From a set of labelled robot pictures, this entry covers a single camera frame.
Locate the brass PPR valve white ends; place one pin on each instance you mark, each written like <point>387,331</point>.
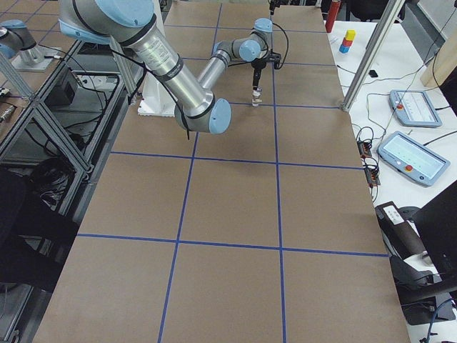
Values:
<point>256,99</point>

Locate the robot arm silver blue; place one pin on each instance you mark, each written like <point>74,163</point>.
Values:
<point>133,24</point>

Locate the red cylinder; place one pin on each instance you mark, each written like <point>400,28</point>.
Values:
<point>332,14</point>

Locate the stacked colour blocks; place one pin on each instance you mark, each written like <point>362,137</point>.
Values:
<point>347,41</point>

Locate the orange circuit board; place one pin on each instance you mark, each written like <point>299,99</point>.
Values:
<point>370,164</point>

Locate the far teach pendant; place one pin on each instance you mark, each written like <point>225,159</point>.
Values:
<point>414,108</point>

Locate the teach pendant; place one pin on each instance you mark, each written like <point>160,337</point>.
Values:
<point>412,159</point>
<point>414,108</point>

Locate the near teach pendant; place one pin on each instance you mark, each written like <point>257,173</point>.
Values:
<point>412,159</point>

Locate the black label printer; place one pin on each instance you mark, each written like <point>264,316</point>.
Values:
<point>396,228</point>

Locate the black monitor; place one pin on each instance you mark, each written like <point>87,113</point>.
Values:
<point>436,225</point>

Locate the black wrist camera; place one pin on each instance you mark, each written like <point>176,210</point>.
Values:
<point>275,59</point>

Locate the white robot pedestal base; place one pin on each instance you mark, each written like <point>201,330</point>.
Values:
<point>156,100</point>

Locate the aluminium frame post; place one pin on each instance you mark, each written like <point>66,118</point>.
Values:
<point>374,44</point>

